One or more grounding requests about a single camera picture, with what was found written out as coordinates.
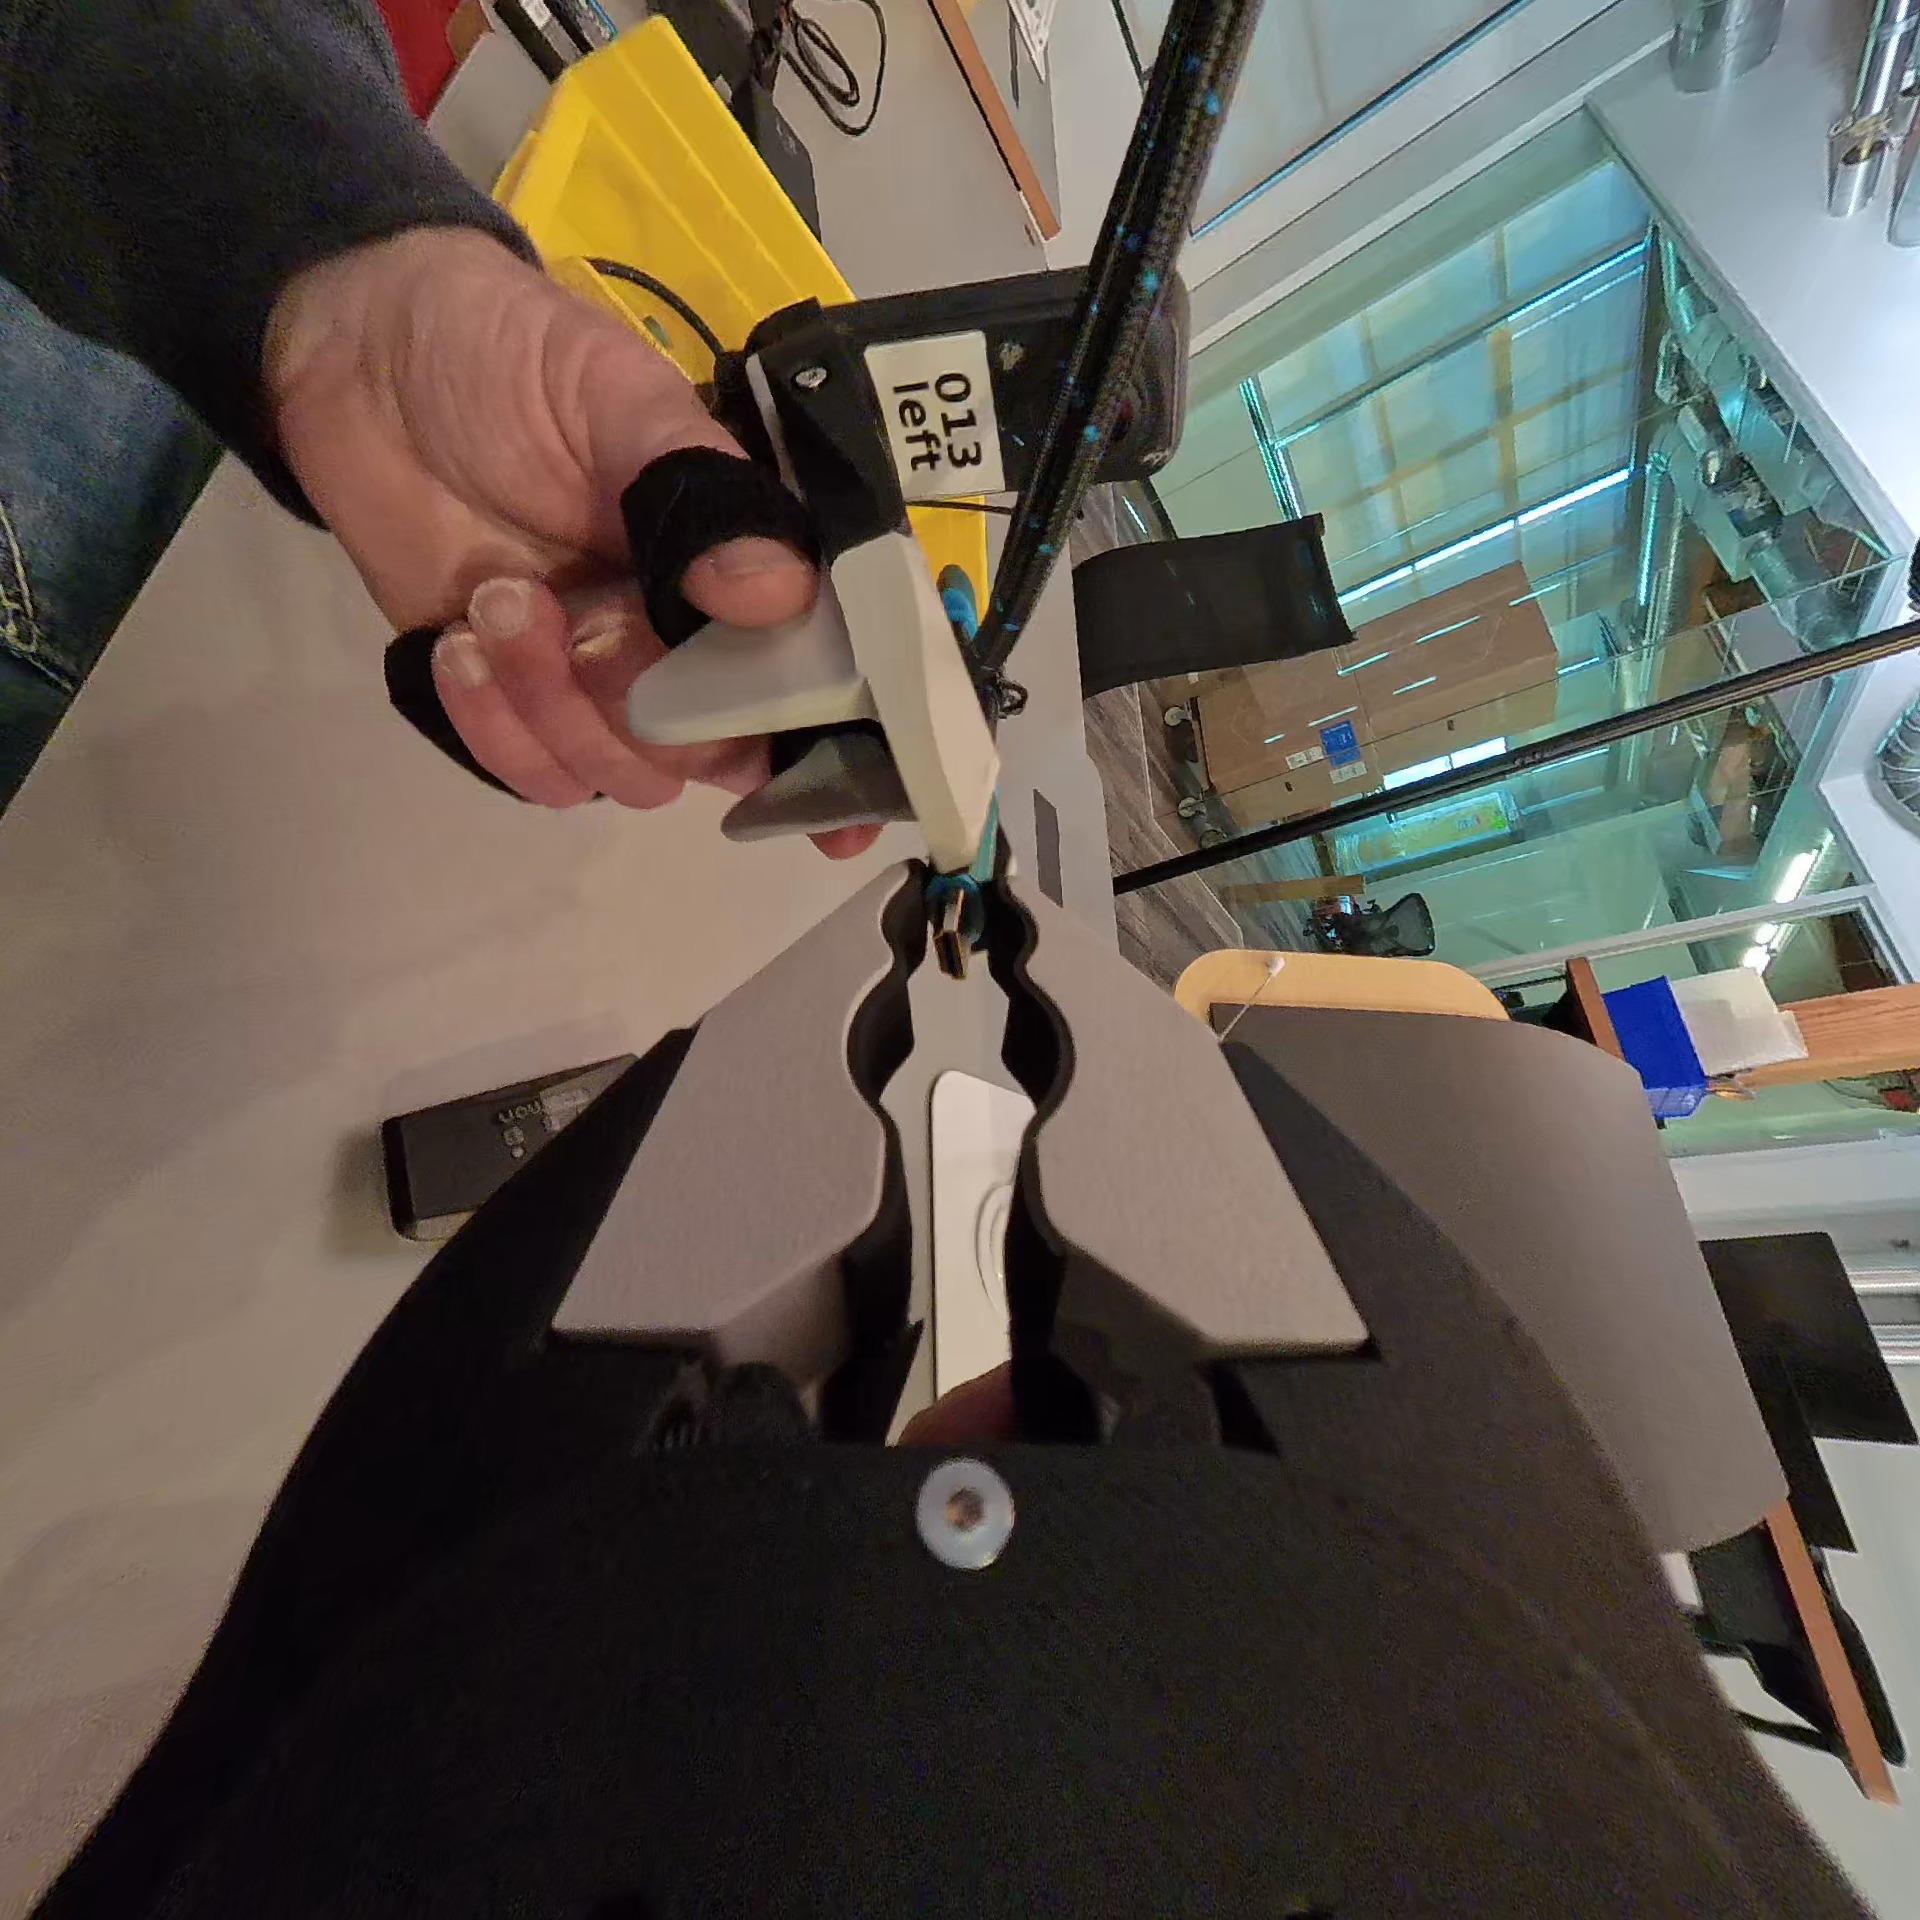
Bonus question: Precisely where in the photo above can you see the wooden book stand white base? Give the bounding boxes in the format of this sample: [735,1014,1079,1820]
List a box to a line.
[930,943,1794,1566]

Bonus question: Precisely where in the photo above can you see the black office chair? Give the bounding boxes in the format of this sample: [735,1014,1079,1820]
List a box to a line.
[1070,514,1357,702]

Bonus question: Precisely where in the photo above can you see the background desk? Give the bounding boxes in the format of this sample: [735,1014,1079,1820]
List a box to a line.
[928,0,1067,245]

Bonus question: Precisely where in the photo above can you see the black HDMI switch box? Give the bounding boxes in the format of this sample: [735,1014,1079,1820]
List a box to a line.
[379,1054,646,1243]

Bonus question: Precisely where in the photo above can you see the person's left hand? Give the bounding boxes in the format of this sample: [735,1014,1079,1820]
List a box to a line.
[263,245,889,865]

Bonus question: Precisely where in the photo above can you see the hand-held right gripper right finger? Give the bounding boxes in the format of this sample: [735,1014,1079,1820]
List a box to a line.
[983,897,1374,1444]

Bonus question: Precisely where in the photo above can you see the yellow plastic bin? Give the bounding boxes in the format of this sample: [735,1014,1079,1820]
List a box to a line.
[489,12,994,639]

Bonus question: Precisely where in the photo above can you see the flat cardboard box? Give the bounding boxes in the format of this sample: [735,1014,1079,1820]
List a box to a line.
[1184,559,1567,818]

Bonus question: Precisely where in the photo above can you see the blue storage box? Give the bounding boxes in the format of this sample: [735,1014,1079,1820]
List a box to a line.
[1600,975,1715,1124]

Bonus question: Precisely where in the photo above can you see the silver air duct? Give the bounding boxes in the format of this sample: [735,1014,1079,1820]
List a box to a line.
[1819,0,1920,249]

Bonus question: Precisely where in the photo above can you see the braided HDMI cable green plugs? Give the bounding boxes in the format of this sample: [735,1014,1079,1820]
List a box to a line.
[920,0,1265,986]

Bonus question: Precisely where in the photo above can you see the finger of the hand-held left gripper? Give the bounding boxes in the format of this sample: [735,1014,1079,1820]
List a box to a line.
[831,529,1009,875]

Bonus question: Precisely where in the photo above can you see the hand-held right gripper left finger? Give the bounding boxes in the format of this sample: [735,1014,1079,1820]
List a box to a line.
[549,874,922,1444]

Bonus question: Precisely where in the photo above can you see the person's left forearm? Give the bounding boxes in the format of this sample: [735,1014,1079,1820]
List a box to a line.
[0,0,544,531]

